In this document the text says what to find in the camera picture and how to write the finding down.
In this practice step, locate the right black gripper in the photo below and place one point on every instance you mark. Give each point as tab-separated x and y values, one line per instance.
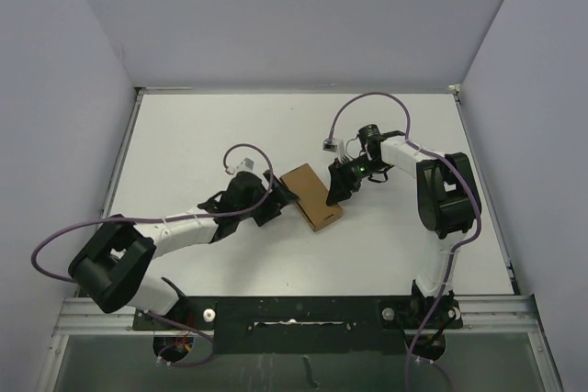
341	183

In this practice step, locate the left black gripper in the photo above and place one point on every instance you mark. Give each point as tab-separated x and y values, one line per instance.
278	198

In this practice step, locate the brown cardboard box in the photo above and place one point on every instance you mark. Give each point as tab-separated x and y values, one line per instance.
307	185

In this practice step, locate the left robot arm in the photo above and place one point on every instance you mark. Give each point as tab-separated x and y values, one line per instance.
112	268

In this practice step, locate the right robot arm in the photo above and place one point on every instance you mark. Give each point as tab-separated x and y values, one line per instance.
447	198

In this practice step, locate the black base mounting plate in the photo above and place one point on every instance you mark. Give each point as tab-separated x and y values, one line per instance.
321	325

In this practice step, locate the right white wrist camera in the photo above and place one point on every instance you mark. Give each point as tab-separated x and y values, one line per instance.
334	146

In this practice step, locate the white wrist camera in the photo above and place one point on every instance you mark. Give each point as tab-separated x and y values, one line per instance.
334	146
246	165

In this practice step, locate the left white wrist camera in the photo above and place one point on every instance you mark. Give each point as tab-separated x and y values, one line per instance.
246	165

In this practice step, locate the aluminium table frame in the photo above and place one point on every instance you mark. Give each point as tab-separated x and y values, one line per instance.
171	159

